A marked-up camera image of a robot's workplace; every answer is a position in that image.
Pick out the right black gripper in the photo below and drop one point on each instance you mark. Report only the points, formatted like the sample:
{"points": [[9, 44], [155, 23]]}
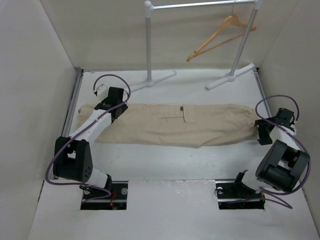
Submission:
{"points": [[263, 139]]}

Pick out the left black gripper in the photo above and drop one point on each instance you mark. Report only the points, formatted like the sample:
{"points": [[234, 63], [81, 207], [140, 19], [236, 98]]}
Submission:
{"points": [[123, 109]]}

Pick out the beige trousers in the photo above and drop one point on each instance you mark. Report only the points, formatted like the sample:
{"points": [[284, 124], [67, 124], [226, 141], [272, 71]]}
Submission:
{"points": [[185, 125]]}

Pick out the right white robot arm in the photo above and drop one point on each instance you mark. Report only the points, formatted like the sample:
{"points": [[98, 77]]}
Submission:
{"points": [[275, 173]]}

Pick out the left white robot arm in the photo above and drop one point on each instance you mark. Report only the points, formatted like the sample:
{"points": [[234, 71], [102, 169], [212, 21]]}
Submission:
{"points": [[72, 154]]}

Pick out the wooden clothes hanger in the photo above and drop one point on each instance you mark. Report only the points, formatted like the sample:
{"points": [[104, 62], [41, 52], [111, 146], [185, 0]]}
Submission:
{"points": [[230, 29]]}

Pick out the white clothes rack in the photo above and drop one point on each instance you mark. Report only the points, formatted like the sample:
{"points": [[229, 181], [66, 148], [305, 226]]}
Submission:
{"points": [[233, 73]]}

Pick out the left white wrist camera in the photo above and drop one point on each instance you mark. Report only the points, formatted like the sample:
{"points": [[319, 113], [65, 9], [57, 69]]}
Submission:
{"points": [[102, 91]]}

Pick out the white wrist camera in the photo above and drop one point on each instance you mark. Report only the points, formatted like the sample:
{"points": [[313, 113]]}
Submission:
{"points": [[293, 129], [102, 91]]}

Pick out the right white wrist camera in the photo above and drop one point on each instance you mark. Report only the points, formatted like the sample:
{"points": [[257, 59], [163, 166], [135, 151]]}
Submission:
{"points": [[293, 129]]}

